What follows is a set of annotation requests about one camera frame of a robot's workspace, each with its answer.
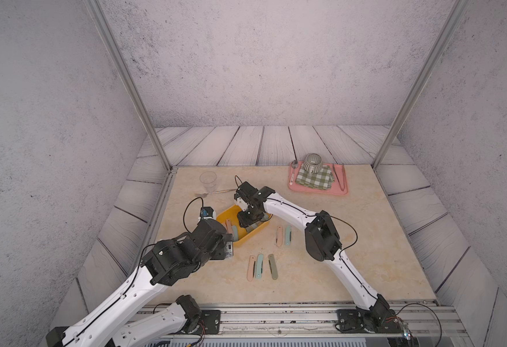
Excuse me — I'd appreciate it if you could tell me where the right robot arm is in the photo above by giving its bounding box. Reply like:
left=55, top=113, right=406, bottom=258
left=234, top=189, right=394, bottom=333

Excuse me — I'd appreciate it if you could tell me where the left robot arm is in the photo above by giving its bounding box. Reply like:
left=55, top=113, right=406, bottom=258
left=46, top=229, right=233, bottom=346

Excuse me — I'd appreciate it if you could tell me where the wooden handled spoon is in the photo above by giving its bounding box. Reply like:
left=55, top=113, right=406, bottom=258
left=195, top=189, right=237, bottom=198

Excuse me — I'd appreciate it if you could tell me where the right aluminium frame post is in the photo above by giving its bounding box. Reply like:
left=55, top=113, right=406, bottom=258
left=371, top=0, right=470, bottom=171

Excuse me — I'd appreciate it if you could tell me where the striped ceramic cup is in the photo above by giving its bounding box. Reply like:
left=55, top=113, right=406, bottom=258
left=302, top=153, right=323, bottom=175

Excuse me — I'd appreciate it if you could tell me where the pink handled spoon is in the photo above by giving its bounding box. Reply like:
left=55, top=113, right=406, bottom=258
left=288, top=159, right=298, bottom=186

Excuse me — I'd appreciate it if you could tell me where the pink folding fruit knife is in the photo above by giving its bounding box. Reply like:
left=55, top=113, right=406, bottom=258
left=275, top=226, right=284, bottom=247

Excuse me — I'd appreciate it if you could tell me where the teal knife in box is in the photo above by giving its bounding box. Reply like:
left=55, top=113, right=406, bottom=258
left=232, top=225, right=239, bottom=242

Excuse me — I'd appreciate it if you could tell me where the teal folding fruit knife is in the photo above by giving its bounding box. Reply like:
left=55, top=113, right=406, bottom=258
left=254, top=254, right=264, bottom=279

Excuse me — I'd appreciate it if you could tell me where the pink plastic tray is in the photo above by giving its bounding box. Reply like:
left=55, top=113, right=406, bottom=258
left=287, top=161, right=349, bottom=195

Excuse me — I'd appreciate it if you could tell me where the aluminium frame post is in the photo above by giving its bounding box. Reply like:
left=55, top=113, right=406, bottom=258
left=371, top=0, right=470, bottom=171
left=84, top=0, right=172, bottom=171

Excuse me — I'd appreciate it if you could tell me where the clear plastic cup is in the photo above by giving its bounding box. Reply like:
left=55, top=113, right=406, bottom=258
left=199, top=171, right=217, bottom=193

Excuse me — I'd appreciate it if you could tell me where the aluminium rail base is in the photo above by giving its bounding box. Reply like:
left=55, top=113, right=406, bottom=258
left=89, top=302, right=473, bottom=347

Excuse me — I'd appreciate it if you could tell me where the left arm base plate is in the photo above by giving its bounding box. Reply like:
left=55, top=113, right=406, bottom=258
left=191, top=309, right=222, bottom=335

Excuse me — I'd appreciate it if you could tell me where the yellow plastic storage box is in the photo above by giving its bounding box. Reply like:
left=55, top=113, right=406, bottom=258
left=216, top=205, right=271, bottom=247

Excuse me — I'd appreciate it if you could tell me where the left aluminium frame post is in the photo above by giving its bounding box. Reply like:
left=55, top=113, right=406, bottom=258
left=84, top=0, right=172, bottom=171

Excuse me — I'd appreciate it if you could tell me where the green checkered cloth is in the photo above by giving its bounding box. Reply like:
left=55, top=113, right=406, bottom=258
left=295, top=165, right=335, bottom=190

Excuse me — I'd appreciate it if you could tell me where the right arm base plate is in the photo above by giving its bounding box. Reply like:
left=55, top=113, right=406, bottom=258
left=335, top=309, right=403, bottom=334

